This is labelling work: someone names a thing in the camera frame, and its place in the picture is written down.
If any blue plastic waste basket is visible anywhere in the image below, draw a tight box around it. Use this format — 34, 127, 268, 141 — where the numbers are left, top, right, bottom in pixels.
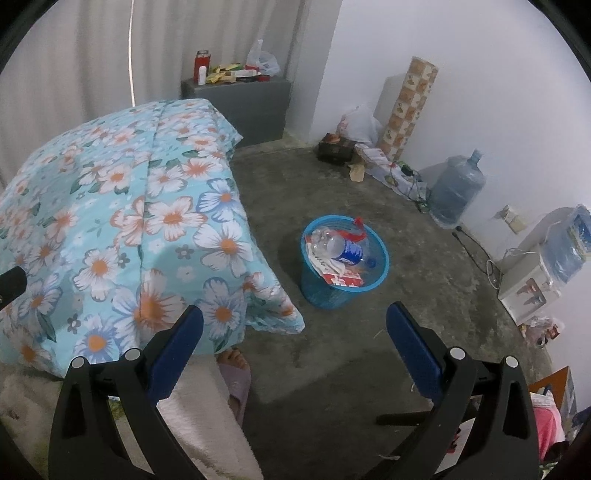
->
301, 214, 390, 310

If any red white snack box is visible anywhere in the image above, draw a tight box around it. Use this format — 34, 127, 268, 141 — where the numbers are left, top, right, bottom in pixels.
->
305, 243, 365, 288

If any Pepsi plastic bottle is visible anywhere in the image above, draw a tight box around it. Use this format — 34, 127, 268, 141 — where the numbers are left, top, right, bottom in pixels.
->
311, 227, 377, 269

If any red snack wrapper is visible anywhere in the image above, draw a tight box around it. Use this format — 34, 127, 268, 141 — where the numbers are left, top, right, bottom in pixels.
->
342, 217, 367, 243

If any pink cloth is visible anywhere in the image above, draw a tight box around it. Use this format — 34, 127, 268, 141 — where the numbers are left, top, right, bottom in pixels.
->
530, 393, 566, 460

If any white fluffy blanket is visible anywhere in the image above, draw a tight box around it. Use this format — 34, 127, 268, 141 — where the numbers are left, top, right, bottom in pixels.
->
1, 356, 263, 479

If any floral blue quilt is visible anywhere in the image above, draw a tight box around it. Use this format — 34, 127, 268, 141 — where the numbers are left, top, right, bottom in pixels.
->
1, 99, 304, 377

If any white water dispenser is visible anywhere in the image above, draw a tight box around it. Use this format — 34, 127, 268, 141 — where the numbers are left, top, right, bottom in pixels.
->
498, 245, 561, 325

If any purple slipper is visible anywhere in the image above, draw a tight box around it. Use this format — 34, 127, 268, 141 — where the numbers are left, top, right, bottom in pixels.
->
216, 348, 252, 426

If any water jug on dispenser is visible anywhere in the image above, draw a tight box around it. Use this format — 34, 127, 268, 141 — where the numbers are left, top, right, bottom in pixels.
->
541, 204, 590, 284

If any blue water jug on floor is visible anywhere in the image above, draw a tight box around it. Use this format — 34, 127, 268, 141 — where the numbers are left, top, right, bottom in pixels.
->
428, 150, 486, 229

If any white small bottle on cabinet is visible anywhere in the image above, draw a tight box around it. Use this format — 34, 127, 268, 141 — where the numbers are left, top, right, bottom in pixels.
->
197, 65, 207, 86

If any red thermos flask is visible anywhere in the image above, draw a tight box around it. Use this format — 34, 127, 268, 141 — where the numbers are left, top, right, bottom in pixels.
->
193, 50, 211, 84

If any grey bedside cabinet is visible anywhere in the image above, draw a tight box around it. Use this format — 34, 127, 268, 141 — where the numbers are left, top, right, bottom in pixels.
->
181, 77, 291, 147

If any clear plastic bag on cabinet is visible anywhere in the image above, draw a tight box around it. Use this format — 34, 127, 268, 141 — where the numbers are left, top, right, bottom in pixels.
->
245, 39, 280, 77

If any dark brown box on floor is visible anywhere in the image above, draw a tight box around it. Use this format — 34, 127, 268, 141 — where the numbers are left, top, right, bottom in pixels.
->
317, 133, 356, 165

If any patterned rolled mat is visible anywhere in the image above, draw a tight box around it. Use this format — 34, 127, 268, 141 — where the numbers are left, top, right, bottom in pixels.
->
378, 56, 439, 162

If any wall power socket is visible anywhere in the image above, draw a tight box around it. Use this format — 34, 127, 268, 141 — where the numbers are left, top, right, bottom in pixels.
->
495, 205, 527, 235

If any white plastic bag by wall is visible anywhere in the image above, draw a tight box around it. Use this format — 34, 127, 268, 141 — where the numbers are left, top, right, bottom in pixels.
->
337, 105, 383, 147

